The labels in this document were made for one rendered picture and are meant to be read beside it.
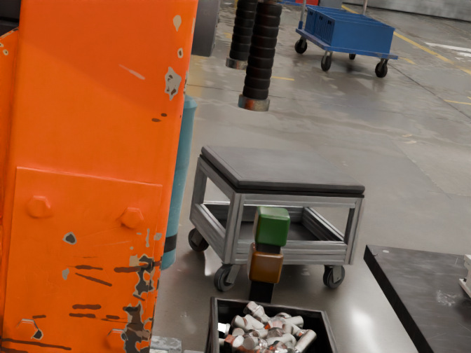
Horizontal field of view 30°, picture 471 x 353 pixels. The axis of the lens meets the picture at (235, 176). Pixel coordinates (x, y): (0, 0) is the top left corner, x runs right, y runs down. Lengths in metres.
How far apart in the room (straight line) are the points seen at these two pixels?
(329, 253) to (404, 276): 0.57
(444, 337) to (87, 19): 1.12
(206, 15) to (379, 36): 5.71
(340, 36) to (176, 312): 4.79
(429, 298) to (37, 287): 1.17
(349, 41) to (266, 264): 5.88
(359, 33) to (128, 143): 6.13
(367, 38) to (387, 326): 4.68
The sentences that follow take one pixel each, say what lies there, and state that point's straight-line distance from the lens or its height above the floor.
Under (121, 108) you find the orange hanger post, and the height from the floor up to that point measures 0.81.
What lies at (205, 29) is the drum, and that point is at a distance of 1.33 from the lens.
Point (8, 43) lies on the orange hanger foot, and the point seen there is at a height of 0.85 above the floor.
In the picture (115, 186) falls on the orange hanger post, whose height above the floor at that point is 0.73.
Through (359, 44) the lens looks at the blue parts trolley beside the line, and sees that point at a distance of 6.96.
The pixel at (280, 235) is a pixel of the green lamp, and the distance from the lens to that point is 1.08.
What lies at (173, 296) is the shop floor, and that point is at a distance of 2.42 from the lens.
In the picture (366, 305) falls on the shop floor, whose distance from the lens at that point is 2.59.
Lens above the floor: 0.99
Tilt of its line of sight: 16 degrees down
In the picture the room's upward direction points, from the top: 9 degrees clockwise
